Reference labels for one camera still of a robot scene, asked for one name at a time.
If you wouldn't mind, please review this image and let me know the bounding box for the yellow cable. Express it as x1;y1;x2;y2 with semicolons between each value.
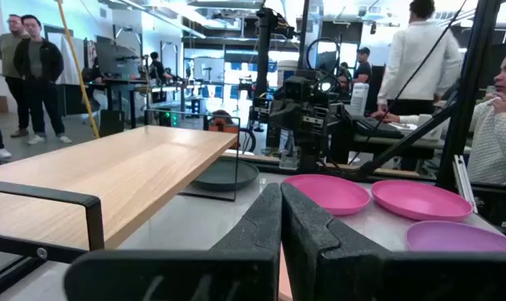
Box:
56;0;100;140

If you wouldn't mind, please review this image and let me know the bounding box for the wooden shelf with black frame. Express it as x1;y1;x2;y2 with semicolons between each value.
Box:
0;109;241;301

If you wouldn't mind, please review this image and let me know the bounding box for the purple plastic plate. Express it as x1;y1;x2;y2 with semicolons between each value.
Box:
405;220;506;253

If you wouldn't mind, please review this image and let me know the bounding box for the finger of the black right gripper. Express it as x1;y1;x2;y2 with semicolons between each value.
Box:
269;102;289;130
288;104;306;129

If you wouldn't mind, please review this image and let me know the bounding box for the black keyboard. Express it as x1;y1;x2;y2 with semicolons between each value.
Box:
352;115;406;140

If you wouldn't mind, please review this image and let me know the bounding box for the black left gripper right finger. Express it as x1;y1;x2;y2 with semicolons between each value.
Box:
280;182;506;301

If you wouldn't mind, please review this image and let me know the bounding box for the salmon plastic plate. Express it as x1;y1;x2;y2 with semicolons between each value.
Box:
277;244;294;301

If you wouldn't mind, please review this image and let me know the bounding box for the silver aluminium bar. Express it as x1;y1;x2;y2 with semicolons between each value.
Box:
452;154;478;214

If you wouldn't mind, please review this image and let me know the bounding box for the magenta plastic plate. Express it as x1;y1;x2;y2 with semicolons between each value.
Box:
282;174;371;217
371;179;474;222

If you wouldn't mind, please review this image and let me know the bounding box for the black aluminium rig frame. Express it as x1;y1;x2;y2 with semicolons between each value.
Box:
222;0;506;242

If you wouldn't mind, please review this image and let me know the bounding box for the dark grey plastic plate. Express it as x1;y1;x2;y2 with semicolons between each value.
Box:
192;156;261;192

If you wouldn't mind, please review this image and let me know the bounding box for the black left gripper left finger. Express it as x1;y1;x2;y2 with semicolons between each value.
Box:
64;182;283;301

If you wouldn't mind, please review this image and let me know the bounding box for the black computer monitor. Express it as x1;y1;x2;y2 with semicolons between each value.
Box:
94;40;141;77

